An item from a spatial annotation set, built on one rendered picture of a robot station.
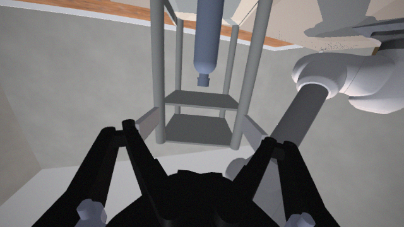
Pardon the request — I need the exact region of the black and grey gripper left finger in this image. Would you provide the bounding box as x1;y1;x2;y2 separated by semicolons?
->
32;107;186;227

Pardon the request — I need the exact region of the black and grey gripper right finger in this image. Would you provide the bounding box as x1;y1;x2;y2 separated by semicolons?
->
213;115;340;227

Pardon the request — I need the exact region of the blue-grey bottle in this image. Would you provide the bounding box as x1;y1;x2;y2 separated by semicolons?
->
194;0;224;87

